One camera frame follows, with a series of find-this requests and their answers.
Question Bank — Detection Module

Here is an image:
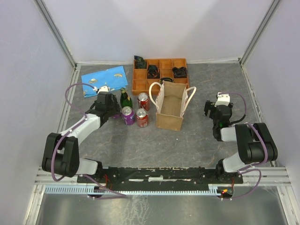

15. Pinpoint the blue printed cloth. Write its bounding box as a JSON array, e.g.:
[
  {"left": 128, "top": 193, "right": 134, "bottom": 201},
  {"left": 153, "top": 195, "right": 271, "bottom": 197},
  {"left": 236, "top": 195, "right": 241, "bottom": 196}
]
[{"left": 81, "top": 66, "right": 128, "bottom": 91}]

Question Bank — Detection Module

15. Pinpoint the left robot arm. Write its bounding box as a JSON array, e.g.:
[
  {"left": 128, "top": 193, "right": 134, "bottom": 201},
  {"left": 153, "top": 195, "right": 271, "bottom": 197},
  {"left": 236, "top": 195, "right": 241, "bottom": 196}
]
[{"left": 42, "top": 92, "right": 120, "bottom": 183}]

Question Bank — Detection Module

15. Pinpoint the rolled tie blue yellow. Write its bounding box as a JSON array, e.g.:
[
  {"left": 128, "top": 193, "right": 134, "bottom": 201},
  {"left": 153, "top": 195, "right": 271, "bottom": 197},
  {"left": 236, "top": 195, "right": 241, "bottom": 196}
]
[{"left": 159, "top": 77, "right": 174, "bottom": 84}]

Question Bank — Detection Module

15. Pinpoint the rolled tie black orange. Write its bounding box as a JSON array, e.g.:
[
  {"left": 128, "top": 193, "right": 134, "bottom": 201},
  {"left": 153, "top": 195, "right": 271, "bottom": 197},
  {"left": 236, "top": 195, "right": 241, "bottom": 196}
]
[{"left": 147, "top": 64, "right": 160, "bottom": 79}]

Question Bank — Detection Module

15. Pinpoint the rolled tie black right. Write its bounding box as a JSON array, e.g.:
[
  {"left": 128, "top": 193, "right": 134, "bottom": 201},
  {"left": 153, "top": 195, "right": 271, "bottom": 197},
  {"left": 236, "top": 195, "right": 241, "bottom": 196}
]
[{"left": 172, "top": 67, "right": 188, "bottom": 78}]

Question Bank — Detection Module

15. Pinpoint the aluminium frame rail front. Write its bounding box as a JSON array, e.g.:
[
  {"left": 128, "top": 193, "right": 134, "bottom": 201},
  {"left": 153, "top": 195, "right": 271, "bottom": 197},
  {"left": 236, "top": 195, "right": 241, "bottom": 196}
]
[{"left": 34, "top": 167, "right": 292, "bottom": 187}]

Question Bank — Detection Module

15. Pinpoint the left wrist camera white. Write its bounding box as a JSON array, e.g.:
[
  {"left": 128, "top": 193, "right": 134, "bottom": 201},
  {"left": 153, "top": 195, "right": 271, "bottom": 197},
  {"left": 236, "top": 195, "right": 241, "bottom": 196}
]
[{"left": 97, "top": 85, "right": 110, "bottom": 94}]

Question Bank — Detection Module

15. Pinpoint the green glass bottle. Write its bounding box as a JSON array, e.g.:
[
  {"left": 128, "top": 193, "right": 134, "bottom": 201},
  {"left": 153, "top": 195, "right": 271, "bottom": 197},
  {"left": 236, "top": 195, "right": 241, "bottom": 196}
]
[{"left": 120, "top": 88, "right": 133, "bottom": 108}]

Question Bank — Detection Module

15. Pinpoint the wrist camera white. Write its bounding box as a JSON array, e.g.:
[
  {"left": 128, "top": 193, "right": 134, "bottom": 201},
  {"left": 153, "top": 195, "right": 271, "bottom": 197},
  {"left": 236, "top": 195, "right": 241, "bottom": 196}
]
[
  {"left": 97, "top": 85, "right": 110, "bottom": 94},
  {"left": 215, "top": 92, "right": 230, "bottom": 107}
]

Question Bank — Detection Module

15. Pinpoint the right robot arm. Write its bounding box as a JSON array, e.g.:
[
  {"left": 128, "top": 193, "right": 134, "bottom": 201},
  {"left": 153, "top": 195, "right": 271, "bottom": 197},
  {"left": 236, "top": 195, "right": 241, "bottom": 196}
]
[{"left": 204, "top": 100, "right": 278, "bottom": 183}]

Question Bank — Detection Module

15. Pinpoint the red cola can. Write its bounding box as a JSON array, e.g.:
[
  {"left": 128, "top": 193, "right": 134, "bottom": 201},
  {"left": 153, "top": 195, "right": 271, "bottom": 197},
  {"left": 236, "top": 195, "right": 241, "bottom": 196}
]
[
  {"left": 137, "top": 92, "right": 150, "bottom": 111},
  {"left": 136, "top": 108, "right": 149, "bottom": 128}
]

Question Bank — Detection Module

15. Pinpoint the canvas burlap tote bag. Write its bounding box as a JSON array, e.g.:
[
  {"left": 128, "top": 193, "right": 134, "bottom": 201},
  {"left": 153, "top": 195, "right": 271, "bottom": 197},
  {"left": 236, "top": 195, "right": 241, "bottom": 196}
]
[{"left": 149, "top": 82, "right": 196, "bottom": 131}]

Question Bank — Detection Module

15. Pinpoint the light blue slotted cable duct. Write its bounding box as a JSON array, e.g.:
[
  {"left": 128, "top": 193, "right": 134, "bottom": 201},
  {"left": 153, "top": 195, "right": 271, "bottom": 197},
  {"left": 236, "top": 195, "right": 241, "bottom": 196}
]
[{"left": 44, "top": 184, "right": 222, "bottom": 195}]

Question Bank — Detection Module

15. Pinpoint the rolled tie dark green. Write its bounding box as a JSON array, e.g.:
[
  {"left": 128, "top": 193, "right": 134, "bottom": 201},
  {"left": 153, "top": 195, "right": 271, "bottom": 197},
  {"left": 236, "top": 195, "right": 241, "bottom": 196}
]
[{"left": 134, "top": 55, "right": 147, "bottom": 69}]

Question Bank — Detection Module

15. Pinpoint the orange wooden divider tray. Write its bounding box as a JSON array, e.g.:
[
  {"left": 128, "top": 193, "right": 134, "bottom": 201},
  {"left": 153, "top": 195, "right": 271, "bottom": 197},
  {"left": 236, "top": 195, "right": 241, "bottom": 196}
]
[{"left": 132, "top": 58, "right": 190, "bottom": 96}]

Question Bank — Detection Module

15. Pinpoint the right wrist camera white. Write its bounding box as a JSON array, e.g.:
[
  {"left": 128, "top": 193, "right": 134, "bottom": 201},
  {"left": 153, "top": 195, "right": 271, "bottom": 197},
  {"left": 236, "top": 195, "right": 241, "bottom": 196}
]
[{"left": 215, "top": 92, "right": 230, "bottom": 107}]

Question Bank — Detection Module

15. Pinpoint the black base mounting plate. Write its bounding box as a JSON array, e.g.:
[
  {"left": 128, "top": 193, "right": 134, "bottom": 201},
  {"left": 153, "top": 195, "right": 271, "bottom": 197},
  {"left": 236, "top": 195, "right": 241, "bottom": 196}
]
[{"left": 77, "top": 167, "right": 243, "bottom": 192}]

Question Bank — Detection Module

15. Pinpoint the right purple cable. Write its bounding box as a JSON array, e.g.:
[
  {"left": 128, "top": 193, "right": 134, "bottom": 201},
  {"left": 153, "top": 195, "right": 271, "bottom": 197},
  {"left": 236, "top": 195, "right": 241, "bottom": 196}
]
[{"left": 220, "top": 92, "right": 270, "bottom": 201}]

